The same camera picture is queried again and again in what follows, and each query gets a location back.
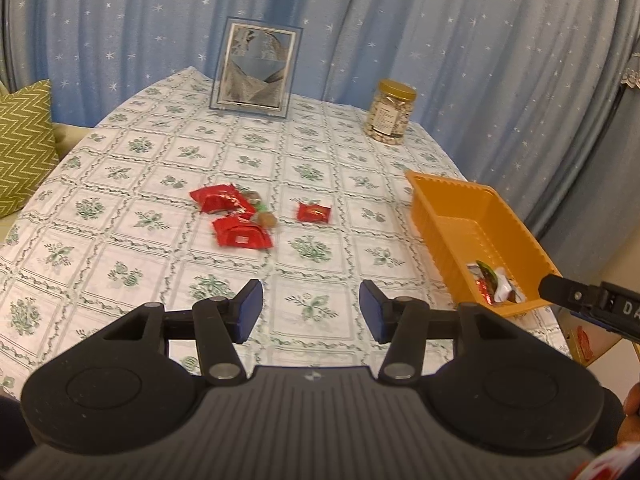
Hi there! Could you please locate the person's right hand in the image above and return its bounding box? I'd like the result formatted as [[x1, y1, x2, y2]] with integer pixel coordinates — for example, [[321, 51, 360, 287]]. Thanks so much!
[[617, 382, 640, 444]]

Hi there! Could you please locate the nut jar gold lid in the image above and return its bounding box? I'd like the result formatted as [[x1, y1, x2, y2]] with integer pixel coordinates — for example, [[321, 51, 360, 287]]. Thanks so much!
[[363, 79, 416, 145]]

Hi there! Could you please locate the blue star curtain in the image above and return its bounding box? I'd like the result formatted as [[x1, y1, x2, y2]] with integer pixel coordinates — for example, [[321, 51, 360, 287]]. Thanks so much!
[[1, 0, 639, 280]]

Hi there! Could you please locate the red candy packet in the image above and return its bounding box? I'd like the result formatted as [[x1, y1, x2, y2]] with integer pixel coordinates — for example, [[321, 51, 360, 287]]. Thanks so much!
[[189, 184, 255, 217]]

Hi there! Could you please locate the red snack packet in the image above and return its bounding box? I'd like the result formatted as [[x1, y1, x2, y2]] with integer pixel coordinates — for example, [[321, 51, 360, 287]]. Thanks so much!
[[212, 216, 272, 250]]

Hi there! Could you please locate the floral white tablecloth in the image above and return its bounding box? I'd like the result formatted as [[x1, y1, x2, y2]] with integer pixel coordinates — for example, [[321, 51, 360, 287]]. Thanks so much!
[[0, 65, 573, 401]]

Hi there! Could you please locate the orange plastic tray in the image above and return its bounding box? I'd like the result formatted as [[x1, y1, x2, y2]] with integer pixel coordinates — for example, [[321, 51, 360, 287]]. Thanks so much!
[[406, 171, 559, 318]]

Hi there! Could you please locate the small red candy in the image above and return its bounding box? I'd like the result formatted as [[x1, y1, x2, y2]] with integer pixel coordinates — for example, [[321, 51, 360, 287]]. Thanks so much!
[[296, 203, 331, 224]]

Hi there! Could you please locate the silver picture frame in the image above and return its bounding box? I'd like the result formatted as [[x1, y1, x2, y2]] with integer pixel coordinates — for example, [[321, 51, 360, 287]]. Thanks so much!
[[209, 16, 303, 119]]

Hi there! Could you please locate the brown green candy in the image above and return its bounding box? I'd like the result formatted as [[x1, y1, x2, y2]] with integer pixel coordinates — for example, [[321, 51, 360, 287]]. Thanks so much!
[[244, 191, 278, 229]]

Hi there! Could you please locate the white wrapped candy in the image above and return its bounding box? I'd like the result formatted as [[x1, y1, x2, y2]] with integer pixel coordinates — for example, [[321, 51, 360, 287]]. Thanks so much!
[[494, 268, 526, 304]]

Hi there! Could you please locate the green zigzag cushion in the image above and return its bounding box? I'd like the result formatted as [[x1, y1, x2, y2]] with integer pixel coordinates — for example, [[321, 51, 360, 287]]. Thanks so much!
[[0, 79, 60, 218]]

